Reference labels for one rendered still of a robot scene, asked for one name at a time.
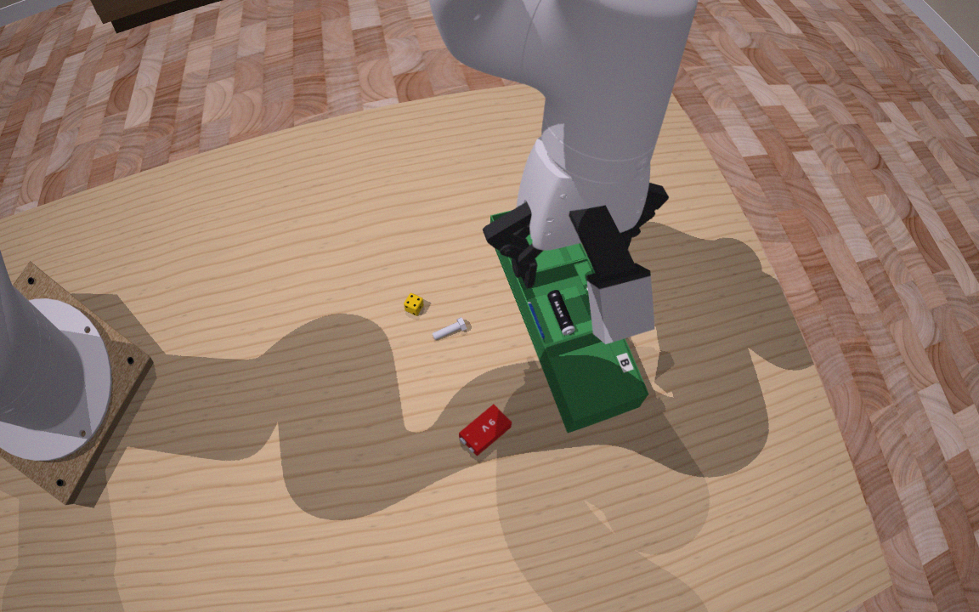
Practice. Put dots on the grey hex bolt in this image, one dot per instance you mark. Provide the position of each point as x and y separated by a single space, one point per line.
460 324

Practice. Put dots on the green three-compartment bin rack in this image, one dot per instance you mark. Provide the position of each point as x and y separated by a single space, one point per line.
593 376

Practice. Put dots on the red nine-volt battery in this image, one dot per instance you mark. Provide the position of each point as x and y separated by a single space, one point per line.
485 430

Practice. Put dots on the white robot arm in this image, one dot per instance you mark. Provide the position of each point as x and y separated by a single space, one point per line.
606 68

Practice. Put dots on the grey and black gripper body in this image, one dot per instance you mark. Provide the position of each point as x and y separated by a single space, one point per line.
551 192

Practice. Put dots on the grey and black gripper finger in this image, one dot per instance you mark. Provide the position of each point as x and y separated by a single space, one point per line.
515 246
657 196

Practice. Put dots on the black aa battery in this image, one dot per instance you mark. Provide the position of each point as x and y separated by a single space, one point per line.
561 312

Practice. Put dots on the yellow die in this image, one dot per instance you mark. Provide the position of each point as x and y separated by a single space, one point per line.
413 304

